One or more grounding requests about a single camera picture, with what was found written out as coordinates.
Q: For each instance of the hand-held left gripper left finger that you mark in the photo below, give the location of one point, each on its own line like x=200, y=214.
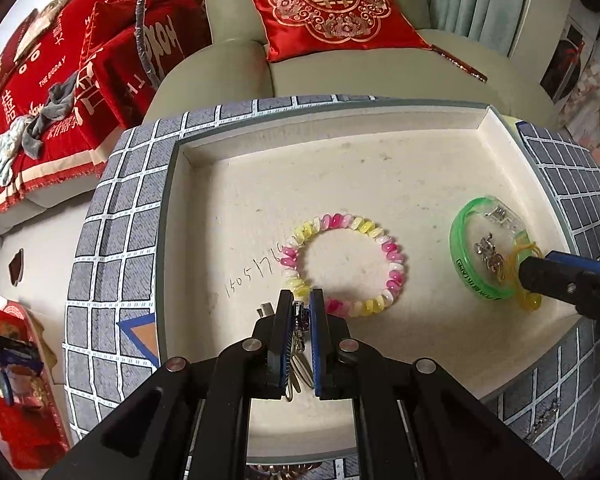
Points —
x=282, y=345

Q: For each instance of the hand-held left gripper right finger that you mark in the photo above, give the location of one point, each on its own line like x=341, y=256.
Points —
x=317, y=350

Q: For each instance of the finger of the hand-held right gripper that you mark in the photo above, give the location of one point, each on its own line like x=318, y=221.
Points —
x=550, y=277
x=580, y=263

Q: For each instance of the small silver ornament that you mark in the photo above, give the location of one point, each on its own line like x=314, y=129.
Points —
x=495, y=262

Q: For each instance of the clear plastic hair clip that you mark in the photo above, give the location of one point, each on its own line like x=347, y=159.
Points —
x=502, y=215

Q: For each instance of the green plastic bangle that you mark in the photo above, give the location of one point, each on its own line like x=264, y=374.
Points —
x=455, y=250

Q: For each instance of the shallow grey tray box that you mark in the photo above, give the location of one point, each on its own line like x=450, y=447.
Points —
x=380, y=170

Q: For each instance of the silver rhinestone hair clip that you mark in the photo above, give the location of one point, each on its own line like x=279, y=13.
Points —
x=545, y=415

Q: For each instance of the grey checkered tablecloth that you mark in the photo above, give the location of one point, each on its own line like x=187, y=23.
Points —
x=130, y=200

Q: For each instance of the red gift bag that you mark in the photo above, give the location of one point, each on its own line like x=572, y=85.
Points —
x=20, y=400

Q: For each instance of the grey sofa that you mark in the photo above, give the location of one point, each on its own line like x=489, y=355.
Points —
x=45, y=200

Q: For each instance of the pale green curtain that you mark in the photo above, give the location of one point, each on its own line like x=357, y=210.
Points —
x=475, y=0

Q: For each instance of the red embroidered cushion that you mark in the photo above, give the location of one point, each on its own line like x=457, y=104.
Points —
x=330, y=20

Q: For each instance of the grey garment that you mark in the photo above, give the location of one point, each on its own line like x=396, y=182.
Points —
x=50, y=110

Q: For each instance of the red velvet cushion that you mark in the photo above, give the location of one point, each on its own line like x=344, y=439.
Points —
x=112, y=60

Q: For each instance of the beige recliner armchair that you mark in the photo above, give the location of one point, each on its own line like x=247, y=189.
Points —
x=230, y=5

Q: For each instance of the red printed sofa blanket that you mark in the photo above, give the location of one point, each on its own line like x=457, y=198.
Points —
x=40, y=60

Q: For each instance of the photo print pillow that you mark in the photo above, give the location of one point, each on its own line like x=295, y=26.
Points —
x=45, y=20

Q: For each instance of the braided camera pole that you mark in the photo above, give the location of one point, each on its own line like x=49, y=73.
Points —
x=147, y=25

